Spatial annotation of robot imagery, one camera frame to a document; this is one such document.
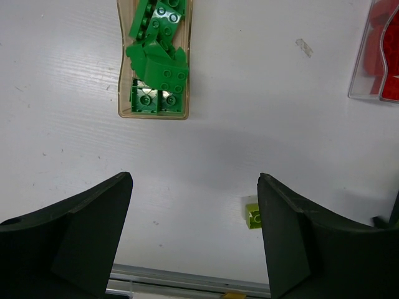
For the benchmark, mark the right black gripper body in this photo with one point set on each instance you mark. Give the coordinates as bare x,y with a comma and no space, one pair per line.
381,223

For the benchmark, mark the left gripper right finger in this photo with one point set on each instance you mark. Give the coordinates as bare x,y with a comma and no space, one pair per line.
312,252

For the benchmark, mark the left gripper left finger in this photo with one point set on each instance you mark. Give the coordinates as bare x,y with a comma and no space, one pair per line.
67,249

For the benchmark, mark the green brick stack end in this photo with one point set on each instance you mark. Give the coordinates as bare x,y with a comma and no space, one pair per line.
143,99

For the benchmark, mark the small green cube brick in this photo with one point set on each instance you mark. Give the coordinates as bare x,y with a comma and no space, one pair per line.
170,103

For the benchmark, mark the green slope brick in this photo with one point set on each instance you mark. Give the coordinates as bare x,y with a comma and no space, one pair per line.
166,74

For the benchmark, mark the long green brick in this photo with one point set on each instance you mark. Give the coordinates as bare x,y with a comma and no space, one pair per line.
141,20

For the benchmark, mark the dark green 2x4 brick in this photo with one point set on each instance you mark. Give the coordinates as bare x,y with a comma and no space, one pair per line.
166,18

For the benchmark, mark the lime small square brick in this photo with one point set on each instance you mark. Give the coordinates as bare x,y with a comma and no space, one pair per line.
252,216

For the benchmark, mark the clear plastic container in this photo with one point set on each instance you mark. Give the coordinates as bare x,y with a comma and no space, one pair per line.
361,83

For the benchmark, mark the tan translucent container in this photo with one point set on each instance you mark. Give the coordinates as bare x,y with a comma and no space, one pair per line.
178,49

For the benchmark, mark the aluminium rail front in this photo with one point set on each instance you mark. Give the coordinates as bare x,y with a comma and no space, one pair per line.
129,281

